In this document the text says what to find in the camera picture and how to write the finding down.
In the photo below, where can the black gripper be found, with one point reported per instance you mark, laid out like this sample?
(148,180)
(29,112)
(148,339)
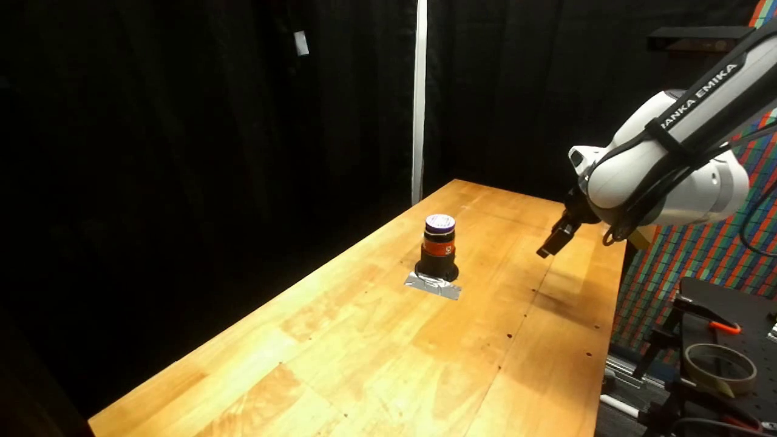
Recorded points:
(576,211)

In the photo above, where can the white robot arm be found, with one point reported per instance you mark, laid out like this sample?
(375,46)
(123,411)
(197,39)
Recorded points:
(673,159)

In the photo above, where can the dark upside-down cup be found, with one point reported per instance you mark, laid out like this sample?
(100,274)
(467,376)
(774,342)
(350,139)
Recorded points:
(438,247)

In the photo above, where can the grey tape patch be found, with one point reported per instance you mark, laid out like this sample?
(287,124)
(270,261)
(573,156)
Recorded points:
(432,285)

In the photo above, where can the colourful striped cloth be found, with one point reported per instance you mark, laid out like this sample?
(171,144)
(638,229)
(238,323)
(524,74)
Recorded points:
(735,252)

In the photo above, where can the roll of masking tape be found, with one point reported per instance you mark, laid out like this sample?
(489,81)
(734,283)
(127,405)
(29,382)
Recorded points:
(718,368)

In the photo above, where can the white vertical pole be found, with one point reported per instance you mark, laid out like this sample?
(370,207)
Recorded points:
(417,99)

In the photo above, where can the black clamp with orange handle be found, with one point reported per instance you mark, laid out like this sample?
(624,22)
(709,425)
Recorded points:
(667,335)

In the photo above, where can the small white wall tag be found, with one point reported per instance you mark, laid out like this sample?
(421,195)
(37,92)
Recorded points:
(301,45)

